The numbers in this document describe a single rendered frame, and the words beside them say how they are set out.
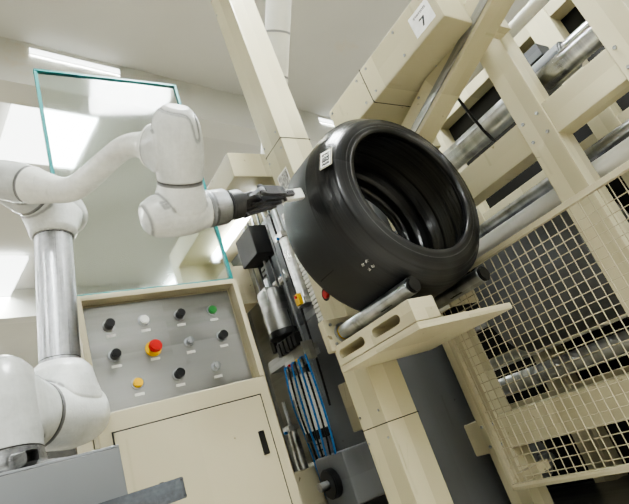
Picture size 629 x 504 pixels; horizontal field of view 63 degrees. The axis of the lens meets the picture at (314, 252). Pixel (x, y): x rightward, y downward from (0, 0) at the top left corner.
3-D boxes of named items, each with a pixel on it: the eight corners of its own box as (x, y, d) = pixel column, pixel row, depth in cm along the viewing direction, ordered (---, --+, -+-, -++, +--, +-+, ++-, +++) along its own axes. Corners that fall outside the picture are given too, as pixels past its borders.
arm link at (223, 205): (192, 203, 127) (214, 200, 130) (206, 235, 124) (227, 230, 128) (204, 182, 120) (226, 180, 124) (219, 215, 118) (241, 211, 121)
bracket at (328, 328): (328, 354, 151) (317, 323, 154) (422, 332, 173) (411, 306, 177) (333, 351, 148) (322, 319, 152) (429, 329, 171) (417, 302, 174)
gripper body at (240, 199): (226, 183, 123) (258, 179, 129) (214, 202, 130) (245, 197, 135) (238, 209, 121) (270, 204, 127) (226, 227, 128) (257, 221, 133)
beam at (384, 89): (339, 143, 198) (326, 112, 204) (388, 146, 213) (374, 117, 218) (443, 14, 153) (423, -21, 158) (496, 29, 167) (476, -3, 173)
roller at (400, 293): (350, 330, 156) (347, 342, 153) (337, 323, 155) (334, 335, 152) (422, 280, 130) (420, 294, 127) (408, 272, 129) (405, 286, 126)
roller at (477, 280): (415, 317, 172) (413, 328, 169) (405, 310, 171) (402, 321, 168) (491, 271, 146) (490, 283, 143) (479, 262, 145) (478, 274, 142)
